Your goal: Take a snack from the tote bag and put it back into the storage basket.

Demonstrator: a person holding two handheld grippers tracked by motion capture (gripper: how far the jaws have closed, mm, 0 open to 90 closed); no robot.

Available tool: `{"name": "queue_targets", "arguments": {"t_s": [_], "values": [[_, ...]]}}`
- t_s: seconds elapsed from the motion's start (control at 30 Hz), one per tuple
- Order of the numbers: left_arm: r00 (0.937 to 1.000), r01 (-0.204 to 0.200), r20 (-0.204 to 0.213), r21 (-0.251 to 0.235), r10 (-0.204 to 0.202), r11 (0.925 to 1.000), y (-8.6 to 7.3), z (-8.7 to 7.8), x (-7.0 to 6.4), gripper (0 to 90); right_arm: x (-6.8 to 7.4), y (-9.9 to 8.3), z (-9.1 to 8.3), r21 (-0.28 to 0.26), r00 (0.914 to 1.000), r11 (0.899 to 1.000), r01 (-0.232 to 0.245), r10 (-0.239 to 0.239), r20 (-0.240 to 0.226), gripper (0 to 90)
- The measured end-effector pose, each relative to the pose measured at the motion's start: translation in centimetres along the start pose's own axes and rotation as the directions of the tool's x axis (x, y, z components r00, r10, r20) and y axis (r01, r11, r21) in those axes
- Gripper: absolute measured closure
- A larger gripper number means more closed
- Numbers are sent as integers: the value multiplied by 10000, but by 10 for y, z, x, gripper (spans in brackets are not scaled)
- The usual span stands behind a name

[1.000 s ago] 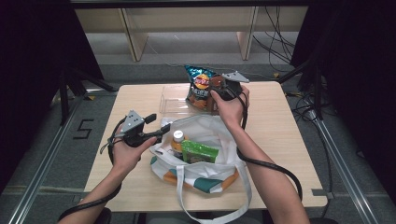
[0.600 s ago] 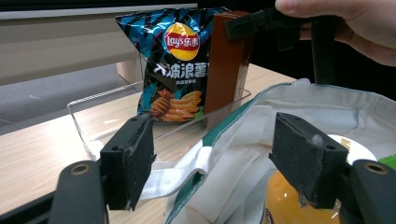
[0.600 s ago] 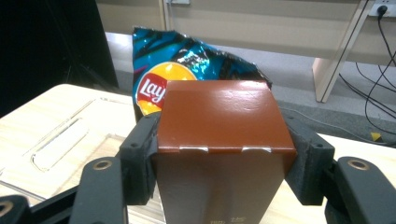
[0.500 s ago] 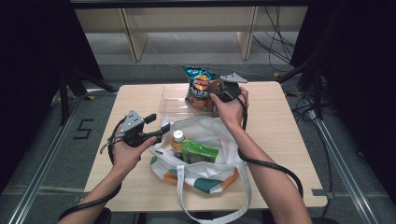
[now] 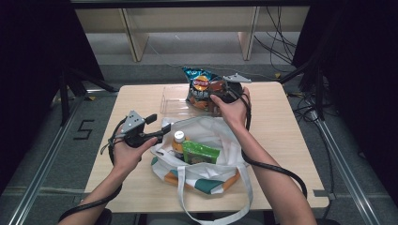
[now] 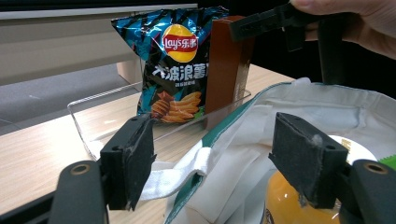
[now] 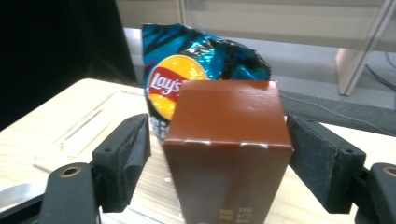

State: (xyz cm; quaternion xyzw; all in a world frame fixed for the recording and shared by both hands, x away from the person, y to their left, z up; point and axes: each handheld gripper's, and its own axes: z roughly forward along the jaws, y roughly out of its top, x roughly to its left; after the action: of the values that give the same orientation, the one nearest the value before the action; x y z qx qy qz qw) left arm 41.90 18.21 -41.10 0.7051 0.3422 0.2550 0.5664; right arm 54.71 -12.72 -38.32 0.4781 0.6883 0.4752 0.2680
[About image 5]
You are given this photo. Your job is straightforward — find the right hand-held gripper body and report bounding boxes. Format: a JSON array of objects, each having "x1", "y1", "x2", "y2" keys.
[{"x1": 218, "y1": 72, "x2": 253, "y2": 104}]

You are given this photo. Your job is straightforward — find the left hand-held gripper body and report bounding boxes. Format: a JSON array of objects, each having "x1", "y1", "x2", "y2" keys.
[{"x1": 120, "y1": 110, "x2": 158, "y2": 149}]

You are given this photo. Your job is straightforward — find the blue chip bag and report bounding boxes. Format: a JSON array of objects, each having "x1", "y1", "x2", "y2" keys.
[{"x1": 181, "y1": 66, "x2": 224, "y2": 113}]

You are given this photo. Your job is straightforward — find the clear plastic box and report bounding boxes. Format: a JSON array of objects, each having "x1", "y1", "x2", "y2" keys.
[{"x1": 160, "y1": 84, "x2": 226, "y2": 117}]

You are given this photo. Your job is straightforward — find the green snack packet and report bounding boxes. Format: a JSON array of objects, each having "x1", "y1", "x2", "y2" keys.
[{"x1": 181, "y1": 140, "x2": 222, "y2": 166}]

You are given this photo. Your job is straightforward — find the white tote bag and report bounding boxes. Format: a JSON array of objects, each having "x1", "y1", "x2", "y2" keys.
[{"x1": 149, "y1": 115, "x2": 254, "y2": 225}]

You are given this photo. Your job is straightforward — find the person's right hand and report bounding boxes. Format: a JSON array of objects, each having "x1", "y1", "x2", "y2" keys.
[{"x1": 209, "y1": 86, "x2": 253, "y2": 131}]

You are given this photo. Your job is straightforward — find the person's left hand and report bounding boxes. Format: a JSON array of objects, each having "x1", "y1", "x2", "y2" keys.
[{"x1": 110, "y1": 133, "x2": 160, "y2": 179}]

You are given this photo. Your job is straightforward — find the orange juice bottle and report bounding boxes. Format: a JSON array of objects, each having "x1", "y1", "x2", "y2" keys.
[{"x1": 171, "y1": 130, "x2": 191, "y2": 160}]

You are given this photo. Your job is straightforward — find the black tripod stand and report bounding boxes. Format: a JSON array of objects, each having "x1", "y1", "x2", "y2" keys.
[
  {"x1": 278, "y1": 59, "x2": 327, "y2": 121},
  {"x1": 58, "y1": 67, "x2": 119, "y2": 127}
]

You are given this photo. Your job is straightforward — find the light wooden desk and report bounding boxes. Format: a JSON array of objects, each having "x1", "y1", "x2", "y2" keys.
[{"x1": 74, "y1": 6, "x2": 311, "y2": 63}]

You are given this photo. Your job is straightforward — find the black chair part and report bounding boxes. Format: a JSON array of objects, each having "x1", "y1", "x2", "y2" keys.
[{"x1": 93, "y1": 209, "x2": 113, "y2": 225}]

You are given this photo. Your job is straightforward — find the thin grey floor cable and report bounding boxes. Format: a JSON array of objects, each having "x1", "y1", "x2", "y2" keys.
[{"x1": 146, "y1": 40, "x2": 277, "y2": 80}]

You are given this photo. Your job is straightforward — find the bundle of black floor cables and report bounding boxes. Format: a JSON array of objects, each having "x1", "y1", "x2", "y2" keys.
[{"x1": 253, "y1": 6, "x2": 299, "y2": 75}]

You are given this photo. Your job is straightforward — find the left hand-held gripper cable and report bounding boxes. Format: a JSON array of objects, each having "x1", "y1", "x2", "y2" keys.
[{"x1": 57, "y1": 118, "x2": 125, "y2": 224}]

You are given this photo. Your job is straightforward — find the hand-held gripper cable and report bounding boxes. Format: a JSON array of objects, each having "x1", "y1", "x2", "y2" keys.
[
  {"x1": 240, "y1": 90, "x2": 309, "y2": 200},
  {"x1": 57, "y1": 118, "x2": 125, "y2": 224}
]

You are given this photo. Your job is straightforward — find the right hand-held gripper cable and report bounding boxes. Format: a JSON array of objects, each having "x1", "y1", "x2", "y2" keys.
[{"x1": 240, "y1": 90, "x2": 309, "y2": 200}]

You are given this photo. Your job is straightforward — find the aluminium floor rail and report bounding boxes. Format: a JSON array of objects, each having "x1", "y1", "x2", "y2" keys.
[
  {"x1": 8, "y1": 90, "x2": 90, "y2": 225},
  {"x1": 313, "y1": 112, "x2": 382, "y2": 225}
]

